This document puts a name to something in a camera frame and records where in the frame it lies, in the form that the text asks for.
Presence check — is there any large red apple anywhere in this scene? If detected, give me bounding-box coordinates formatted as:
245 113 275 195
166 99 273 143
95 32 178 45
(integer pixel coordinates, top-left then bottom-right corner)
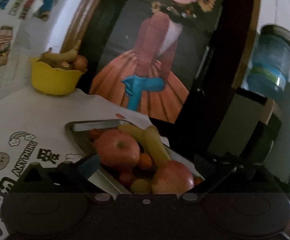
93 129 141 171

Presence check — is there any metal tray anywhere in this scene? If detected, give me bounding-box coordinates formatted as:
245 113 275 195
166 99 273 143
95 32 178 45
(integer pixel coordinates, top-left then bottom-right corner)
65 119 204 195

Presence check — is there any small red tomato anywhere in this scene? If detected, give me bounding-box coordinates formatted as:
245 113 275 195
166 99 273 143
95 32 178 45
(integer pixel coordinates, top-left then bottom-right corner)
119 171 137 187

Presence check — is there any small yellow-green fruit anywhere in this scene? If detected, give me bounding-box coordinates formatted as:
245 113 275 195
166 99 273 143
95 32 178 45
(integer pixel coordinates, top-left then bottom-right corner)
130 179 151 194

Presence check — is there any small orange tangerine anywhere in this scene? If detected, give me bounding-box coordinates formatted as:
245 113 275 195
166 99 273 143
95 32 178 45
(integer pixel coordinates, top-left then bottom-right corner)
138 153 153 170

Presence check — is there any yellow fruit bowl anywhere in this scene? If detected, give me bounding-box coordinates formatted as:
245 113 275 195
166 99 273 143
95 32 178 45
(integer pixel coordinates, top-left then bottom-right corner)
31 58 83 96

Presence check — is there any brown onion in bowl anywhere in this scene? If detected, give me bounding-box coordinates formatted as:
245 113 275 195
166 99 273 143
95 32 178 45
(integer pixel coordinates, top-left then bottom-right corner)
73 55 88 73

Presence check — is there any banana in yellow bowl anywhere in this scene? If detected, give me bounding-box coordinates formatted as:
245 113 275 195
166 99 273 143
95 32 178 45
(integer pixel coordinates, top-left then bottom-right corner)
40 40 81 62

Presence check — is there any girl painting poster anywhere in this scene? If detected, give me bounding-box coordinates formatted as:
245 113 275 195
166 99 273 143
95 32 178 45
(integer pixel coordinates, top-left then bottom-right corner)
89 0 223 123

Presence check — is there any blue glass jar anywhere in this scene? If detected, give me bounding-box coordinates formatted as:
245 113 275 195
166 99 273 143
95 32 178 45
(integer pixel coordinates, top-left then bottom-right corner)
246 24 290 101

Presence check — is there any brown wooden frame post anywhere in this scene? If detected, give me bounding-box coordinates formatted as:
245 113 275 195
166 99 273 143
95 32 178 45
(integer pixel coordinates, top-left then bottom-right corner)
60 0 101 53

